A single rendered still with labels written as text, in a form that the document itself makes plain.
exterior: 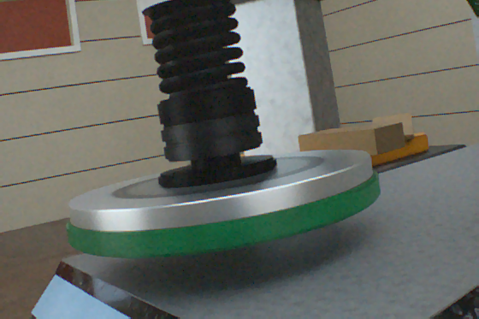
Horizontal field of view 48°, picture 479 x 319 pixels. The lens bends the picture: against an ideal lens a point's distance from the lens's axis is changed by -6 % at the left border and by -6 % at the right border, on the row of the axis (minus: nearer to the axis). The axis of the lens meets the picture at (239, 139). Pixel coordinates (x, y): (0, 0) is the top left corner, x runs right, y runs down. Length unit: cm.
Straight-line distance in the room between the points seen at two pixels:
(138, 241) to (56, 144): 628
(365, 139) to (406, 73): 589
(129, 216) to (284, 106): 100
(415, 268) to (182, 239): 13
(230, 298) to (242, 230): 4
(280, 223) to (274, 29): 102
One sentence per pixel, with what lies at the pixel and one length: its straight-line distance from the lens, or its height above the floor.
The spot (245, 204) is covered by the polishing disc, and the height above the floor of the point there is 86.
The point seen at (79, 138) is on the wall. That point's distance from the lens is 667.
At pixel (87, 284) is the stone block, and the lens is 42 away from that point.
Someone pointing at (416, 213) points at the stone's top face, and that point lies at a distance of 45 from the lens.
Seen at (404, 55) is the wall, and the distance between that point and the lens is 697.
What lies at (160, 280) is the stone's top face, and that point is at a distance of 37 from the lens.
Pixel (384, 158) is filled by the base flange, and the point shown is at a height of 75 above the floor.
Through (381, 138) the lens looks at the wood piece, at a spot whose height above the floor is 81.
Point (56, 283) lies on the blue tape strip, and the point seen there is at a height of 79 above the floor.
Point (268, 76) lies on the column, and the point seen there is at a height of 97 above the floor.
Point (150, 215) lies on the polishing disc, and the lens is 30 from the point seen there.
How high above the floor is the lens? 90
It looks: 3 degrees down
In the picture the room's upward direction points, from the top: 9 degrees counter-clockwise
